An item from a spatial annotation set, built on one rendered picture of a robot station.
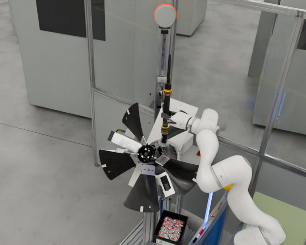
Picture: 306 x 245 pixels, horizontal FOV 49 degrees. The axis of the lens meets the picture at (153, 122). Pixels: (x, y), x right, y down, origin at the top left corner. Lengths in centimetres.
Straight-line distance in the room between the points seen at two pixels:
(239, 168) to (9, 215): 260
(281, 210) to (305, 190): 68
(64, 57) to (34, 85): 73
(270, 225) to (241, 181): 27
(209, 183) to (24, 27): 364
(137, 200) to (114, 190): 149
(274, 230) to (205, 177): 40
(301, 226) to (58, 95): 356
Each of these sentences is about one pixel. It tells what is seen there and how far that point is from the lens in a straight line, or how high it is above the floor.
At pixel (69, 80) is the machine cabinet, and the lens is 453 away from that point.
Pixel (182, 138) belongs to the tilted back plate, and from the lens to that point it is 234.
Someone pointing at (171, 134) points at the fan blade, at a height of 134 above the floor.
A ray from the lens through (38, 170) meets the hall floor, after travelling 397.
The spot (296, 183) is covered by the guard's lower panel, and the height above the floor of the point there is 87.
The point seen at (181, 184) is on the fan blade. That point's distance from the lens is 203.
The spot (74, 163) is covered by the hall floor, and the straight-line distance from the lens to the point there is 399.
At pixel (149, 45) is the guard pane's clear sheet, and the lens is 275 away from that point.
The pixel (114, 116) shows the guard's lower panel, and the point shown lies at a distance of 330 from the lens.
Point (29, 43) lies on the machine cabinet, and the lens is 467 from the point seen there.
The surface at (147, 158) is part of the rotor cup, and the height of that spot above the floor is 121.
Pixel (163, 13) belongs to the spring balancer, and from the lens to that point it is 241.
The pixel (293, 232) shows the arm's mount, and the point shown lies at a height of 108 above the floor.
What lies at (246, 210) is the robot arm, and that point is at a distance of 152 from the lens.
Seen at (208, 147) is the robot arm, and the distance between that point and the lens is 142.
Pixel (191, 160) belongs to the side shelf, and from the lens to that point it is 267.
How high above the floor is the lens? 253
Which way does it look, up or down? 33 degrees down
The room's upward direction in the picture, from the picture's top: 3 degrees clockwise
